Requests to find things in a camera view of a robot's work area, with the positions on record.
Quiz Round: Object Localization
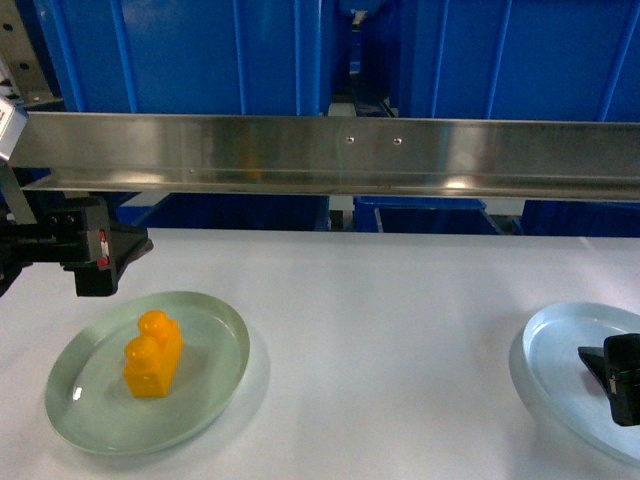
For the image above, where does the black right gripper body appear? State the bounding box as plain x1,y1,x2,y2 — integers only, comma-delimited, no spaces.
604,333,639,427

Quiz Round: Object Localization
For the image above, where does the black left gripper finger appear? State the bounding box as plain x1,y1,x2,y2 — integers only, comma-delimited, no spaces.
110,222,154,276

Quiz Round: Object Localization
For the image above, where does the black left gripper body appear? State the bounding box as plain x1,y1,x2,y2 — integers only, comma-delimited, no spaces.
1,197,118,297

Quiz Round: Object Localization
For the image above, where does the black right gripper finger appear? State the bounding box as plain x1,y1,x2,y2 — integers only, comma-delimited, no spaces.
578,346,608,395

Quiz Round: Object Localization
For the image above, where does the yellow two-stud toy block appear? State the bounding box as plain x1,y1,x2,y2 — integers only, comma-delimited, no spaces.
123,310,184,398

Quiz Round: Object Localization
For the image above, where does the light blue plate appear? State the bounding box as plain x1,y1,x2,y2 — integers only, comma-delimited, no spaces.
521,303,639,466

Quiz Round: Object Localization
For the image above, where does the green glass plate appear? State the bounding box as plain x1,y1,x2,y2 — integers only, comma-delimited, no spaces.
45,292,250,455

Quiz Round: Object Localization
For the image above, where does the large blue bin upper left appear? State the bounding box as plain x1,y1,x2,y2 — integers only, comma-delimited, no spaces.
18,1,350,116

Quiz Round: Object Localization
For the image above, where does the large blue bin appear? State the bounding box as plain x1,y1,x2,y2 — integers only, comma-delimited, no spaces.
396,1,639,122
18,1,350,116

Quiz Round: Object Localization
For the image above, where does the large blue bin upper right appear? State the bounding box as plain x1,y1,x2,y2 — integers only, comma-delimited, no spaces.
396,1,639,122

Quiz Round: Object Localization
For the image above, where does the stainless steel shelf rail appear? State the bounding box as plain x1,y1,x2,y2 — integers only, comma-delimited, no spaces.
11,112,639,202

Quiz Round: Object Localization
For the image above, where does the metal rack upright post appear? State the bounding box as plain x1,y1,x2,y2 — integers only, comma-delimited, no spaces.
1,1,55,224

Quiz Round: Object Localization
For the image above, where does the blue bin below rail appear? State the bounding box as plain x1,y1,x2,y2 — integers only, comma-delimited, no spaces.
353,196,503,235

